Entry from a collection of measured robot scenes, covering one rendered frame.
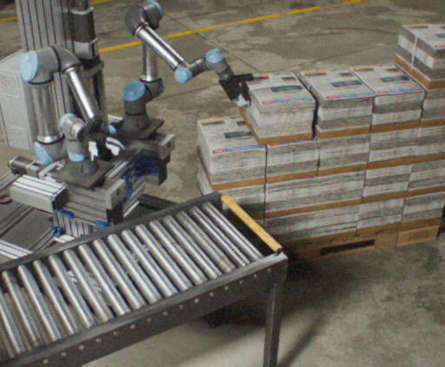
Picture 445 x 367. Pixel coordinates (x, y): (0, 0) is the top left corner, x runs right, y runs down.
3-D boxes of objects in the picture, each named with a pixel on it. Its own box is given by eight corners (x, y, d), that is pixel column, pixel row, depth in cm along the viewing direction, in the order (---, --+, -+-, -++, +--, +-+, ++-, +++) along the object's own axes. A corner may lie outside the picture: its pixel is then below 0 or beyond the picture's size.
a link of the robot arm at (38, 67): (74, 161, 278) (59, 49, 248) (45, 171, 270) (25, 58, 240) (63, 150, 286) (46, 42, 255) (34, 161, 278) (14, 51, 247)
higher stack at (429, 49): (369, 211, 400) (398, 24, 329) (408, 204, 406) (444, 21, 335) (395, 247, 369) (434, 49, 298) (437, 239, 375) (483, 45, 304)
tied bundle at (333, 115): (293, 108, 342) (295, 71, 329) (340, 103, 348) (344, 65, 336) (318, 141, 312) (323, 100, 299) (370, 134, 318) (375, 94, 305)
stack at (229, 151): (198, 238, 377) (195, 118, 331) (370, 211, 401) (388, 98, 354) (212, 279, 346) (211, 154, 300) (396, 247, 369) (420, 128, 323)
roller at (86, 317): (59, 259, 246) (57, 250, 243) (101, 335, 213) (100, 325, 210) (47, 264, 244) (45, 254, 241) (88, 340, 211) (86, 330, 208)
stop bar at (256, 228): (226, 197, 275) (226, 193, 274) (282, 250, 244) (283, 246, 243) (220, 199, 274) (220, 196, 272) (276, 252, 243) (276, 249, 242)
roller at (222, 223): (209, 207, 277) (209, 198, 274) (267, 266, 243) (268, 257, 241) (199, 211, 275) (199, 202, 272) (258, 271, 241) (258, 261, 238)
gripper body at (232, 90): (227, 96, 311) (216, 78, 304) (242, 86, 310) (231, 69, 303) (232, 102, 305) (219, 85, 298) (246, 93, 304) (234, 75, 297)
